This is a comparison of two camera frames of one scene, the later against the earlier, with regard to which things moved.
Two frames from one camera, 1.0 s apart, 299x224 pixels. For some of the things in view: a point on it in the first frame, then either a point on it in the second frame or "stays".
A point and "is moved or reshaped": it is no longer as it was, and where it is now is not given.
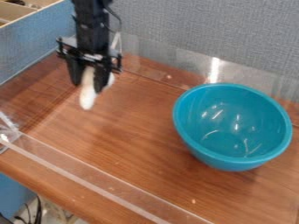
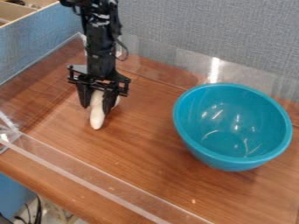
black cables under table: x=28 y=213 stays
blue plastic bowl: x=232 y=125 stays
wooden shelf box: x=16 y=10 stays
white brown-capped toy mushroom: x=88 y=90 is moved or reshaped
